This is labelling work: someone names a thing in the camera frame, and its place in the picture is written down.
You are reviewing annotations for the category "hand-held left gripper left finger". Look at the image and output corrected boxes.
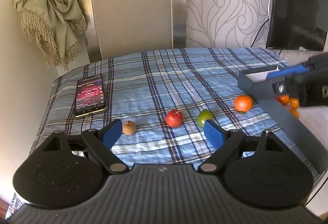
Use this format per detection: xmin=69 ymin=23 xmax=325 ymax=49
xmin=42 ymin=119 xmax=129 ymax=175

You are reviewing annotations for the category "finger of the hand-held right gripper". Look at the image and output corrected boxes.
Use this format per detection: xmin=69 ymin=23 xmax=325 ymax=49
xmin=266 ymin=61 xmax=316 ymax=80
xmin=272 ymin=76 xmax=293 ymax=94

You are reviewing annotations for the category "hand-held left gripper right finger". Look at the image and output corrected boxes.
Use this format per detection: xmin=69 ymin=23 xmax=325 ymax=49
xmin=197 ymin=119 xmax=283 ymax=174

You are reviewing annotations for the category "grey tray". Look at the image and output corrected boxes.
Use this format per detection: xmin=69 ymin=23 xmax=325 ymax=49
xmin=237 ymin=64 xmax=328 ymax=176

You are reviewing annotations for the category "small brown fruit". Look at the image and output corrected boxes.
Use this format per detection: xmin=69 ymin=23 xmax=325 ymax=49
xmin=122 ymin=120 xmax=136 ymax=136

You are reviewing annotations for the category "small green fruit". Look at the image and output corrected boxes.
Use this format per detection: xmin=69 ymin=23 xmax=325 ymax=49
xmin=197 ymin=110 xmax=214 ymax=127

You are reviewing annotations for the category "small red apple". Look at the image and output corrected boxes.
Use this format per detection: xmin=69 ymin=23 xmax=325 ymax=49
xmin=165 ymin=109 xmax=184 ymax=128

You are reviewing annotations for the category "black smartphone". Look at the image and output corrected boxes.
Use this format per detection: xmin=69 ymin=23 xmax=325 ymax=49
xmin=74 ymin=74 xmax=109 ymax=119

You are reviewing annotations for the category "black flat screen television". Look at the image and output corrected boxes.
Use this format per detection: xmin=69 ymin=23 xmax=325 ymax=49
xmin=265 ymin=0 xmax=328 ymax=52

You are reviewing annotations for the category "blue plaid cloth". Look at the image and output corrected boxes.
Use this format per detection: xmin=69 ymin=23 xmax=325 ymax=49
xmin=29 ymin=47 xmax=319 ymax=166

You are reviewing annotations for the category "pale green fringed curtain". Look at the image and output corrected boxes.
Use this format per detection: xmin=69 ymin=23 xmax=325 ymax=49
xmin=11 ymin=0 xmax=89 ymax=71

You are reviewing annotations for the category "black television cable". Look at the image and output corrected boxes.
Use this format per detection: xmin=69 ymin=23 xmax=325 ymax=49
xmin=251 ymin=17 xmax=271 ymax=48

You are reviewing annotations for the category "beige wall panel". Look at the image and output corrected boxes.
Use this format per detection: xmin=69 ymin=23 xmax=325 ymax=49
xmin=76 ymin=0 xmax=187 ymax=63

